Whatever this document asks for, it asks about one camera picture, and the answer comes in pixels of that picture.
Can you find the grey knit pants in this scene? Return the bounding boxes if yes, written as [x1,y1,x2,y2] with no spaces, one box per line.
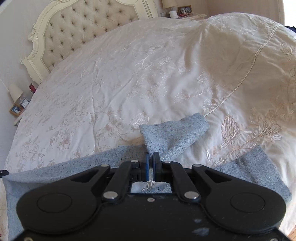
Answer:
[4,113,292,240]

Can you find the cream left nightstand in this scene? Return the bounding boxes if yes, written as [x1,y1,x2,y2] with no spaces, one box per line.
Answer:
[14,115,22,126]

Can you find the cream embroidered bedspread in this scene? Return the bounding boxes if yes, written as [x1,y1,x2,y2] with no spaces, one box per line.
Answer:
[0,11,296,241]

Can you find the small silver clock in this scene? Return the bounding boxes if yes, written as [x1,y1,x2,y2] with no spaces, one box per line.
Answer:
[20,98,30,108]

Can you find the red box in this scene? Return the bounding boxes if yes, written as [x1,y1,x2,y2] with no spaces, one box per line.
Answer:
[29,84,37,94]

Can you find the left bedside lamp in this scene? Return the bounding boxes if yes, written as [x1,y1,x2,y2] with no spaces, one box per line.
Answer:
[8,83,23,102]

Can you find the bedside lamp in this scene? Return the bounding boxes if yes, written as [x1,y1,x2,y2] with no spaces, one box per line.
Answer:
[8,83,23,102]
[162,0,178,11]

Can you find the cream tufted headboard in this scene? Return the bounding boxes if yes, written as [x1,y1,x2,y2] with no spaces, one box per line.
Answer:
[21,0,158,84]

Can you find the white cup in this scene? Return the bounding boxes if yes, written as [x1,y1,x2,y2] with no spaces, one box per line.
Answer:
[169,10,178,19]

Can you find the right bedside lamp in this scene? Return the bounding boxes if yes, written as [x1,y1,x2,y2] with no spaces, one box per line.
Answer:
[162,0,178,11]

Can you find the wooden photo frame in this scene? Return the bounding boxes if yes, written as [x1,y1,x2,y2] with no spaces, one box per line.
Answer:
[9,103,24,116]

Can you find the right photo frame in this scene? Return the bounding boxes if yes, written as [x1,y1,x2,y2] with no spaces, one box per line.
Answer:
[178,6,193,16]

